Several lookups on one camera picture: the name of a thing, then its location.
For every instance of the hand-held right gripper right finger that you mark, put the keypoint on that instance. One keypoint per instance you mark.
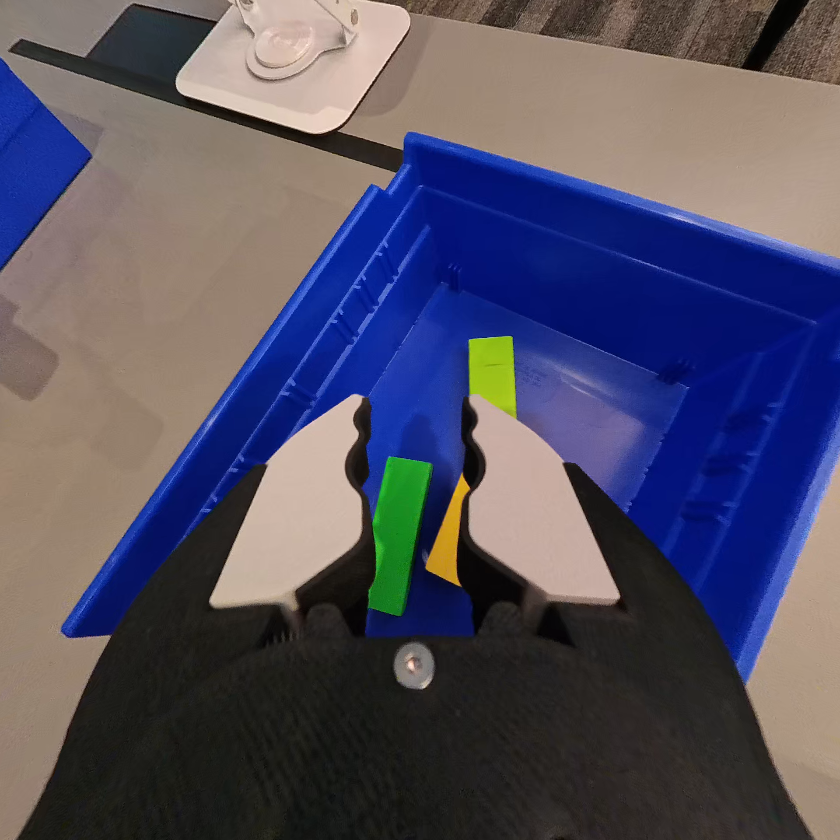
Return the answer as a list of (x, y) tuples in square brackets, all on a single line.
[(545, 525)]

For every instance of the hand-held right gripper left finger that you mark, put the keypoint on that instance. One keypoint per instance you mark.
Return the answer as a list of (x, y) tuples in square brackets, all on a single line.
[(289, 525)]

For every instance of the yellow arch block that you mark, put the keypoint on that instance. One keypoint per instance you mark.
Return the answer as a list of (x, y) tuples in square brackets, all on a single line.
[(449, 538)]

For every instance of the lime green plank block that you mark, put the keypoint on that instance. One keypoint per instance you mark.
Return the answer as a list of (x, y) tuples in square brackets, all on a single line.
[(492, 374)]

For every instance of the blue plastic bin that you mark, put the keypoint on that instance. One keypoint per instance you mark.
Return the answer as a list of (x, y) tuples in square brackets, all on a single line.
[(591, 263), (33, 158)]

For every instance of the wooden document stand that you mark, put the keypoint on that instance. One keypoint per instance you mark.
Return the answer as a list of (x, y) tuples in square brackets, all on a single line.
[(341, 66)]

